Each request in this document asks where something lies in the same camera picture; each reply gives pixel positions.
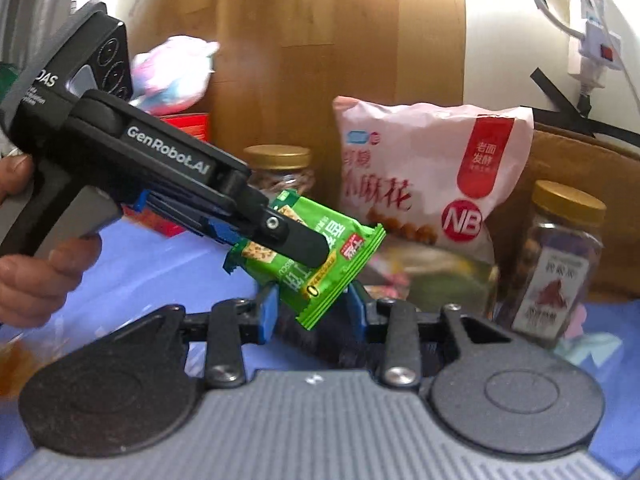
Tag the gold lid labelled snack jar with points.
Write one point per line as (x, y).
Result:
(555, 270)

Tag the pink white plastic bag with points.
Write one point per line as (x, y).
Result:
(170, 75)

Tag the grey curtain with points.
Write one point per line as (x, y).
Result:
(30, 5)

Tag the red box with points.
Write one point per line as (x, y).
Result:
(187, 127)

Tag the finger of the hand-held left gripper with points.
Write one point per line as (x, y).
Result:
(295, 242)

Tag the person's left hand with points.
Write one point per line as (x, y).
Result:
(35, 285)

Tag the gold lid glass jar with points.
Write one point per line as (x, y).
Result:
(280, 165)

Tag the black tape strip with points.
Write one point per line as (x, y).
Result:
(565, 105)

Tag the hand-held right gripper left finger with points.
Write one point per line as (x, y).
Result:
(266, 312)

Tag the brown cardboard box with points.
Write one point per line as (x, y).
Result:
(590, 160)

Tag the green snack packet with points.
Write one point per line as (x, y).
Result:
(330, 280)

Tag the white power strip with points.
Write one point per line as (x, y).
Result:
(595, 45)

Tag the clear snack bag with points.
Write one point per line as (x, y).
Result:
(440, 275)

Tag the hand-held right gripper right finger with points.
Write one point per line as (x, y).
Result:
(358, 307)

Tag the wooden board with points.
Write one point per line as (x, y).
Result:
(325, 35)

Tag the blue printed tablecloth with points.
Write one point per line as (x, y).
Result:
(165, 270)

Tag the clear orange biscuit packet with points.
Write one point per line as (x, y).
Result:
(25, 365)

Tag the pink white snack bag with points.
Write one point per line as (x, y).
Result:
(420, 160)

